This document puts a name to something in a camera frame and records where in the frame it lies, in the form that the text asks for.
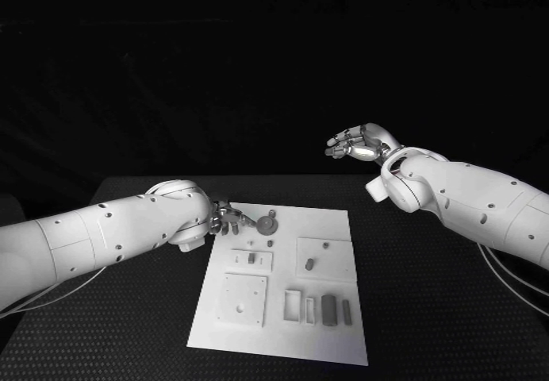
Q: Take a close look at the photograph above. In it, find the thick grey cylinder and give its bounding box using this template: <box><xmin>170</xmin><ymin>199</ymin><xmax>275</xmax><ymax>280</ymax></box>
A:
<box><xmin>320</xmin><ymin>294</ymin><xmax>340</xmax><ymax>327</ymax></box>

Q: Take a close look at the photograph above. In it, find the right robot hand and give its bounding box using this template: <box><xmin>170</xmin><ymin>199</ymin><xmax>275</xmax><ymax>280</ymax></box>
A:
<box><xmin>324</xmin><ymin>122</ymin><xmax>405</xmax><ymax>165</ymax></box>

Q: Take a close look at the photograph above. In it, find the white cable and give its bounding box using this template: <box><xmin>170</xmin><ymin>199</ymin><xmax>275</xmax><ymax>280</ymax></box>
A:
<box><xmin>476</xmin><ymin>242</ymin><xmax>549</xmax><ymax>317</ymax></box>
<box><xmin>0</xmin><ymin>265</ymin><xmax>108</xmax><ymax>319</ymax></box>
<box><xmin>483</xmin><ymin>246</ymin><xmax>549</xmax><ymax>297</ymax></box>
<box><xmin>0</xmin><ymin>282</ymin><xmax>62</xmax><ymax>314</ymax></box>

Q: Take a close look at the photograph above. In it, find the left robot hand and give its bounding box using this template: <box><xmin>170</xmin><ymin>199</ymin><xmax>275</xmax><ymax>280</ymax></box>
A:
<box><xmin>208</xmin><ymin>200</ymin><xmax>258</xmax><ymax>236</ymax></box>

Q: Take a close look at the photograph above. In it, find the white task board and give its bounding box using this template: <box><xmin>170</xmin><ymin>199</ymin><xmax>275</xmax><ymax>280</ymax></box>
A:
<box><xmin>186</xmin><ymin>202</ymin><xmax>369</xmax><ymax>367</ymax></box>

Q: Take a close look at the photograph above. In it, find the grey gear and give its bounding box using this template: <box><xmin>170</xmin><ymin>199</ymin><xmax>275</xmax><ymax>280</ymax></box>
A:
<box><xmin>255</xmin><ymin>215</ymin><xmax>280</xmax><ymax>236</ymax></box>

